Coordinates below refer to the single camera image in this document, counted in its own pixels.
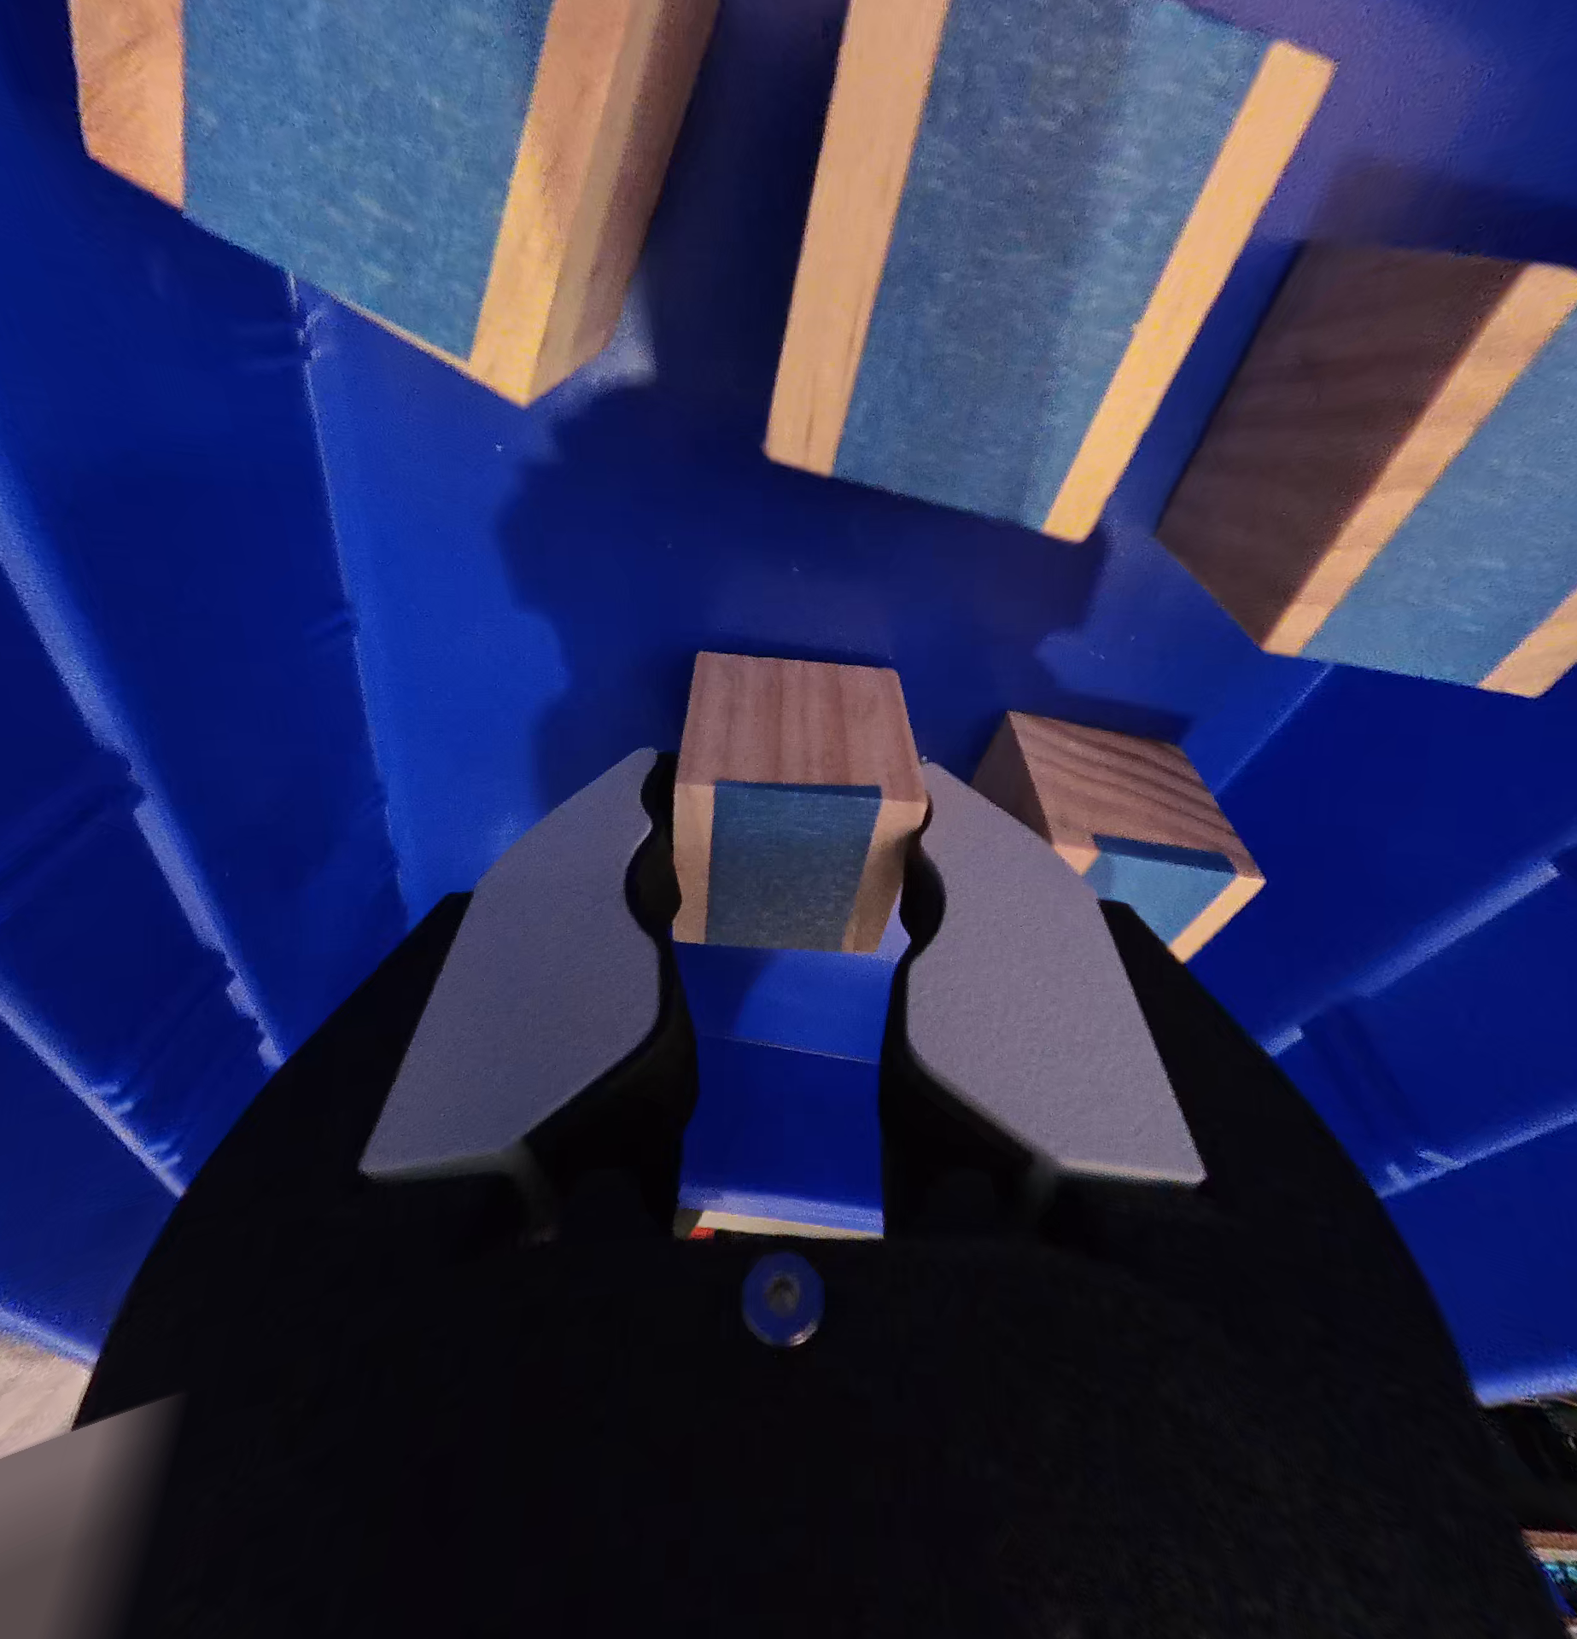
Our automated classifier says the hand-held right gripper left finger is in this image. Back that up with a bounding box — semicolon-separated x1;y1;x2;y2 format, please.
359;749;701;1181

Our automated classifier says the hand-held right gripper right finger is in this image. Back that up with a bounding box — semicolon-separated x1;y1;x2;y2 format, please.
880;765;1206;1186

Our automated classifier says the wooden cube with blue tape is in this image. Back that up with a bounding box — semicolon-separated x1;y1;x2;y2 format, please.
763;0;1337;546
70;0;721;411
671;652;931;958
1154;242;1577;701
972;711;1268;967

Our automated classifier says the blue plastic bin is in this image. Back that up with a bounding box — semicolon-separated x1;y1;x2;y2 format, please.
0;0;1577;1408

